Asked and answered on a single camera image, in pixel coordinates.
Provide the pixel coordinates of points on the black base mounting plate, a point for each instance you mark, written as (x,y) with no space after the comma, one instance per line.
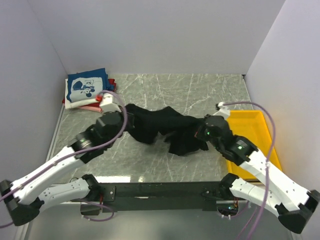
(150,196)

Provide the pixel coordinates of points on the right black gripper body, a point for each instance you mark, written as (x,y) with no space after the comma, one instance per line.
(203,132)

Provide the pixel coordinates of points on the pink folded t shirt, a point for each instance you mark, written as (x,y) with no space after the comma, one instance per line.
(91,108)

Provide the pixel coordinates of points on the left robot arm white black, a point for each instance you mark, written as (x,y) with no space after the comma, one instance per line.
(87,147)

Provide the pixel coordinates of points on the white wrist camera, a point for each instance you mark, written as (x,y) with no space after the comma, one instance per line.
(106,103)
(222,111)

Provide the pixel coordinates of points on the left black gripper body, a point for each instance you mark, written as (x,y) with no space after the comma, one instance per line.
(120,126)

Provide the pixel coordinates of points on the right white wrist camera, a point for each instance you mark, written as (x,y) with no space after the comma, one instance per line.
(222,111)

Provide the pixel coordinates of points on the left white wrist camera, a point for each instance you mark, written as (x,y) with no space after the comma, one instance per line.
(106,103)

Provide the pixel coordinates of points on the blue mickey print t shirt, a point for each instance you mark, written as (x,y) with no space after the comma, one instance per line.
(101,72)

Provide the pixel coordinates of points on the yellow plastic tray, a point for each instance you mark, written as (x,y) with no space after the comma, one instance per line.
(252,125)

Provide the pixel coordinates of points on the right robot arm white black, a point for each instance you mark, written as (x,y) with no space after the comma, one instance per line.
(291,203)

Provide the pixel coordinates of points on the black t shirt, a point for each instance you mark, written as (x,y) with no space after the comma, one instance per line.
(179,130)

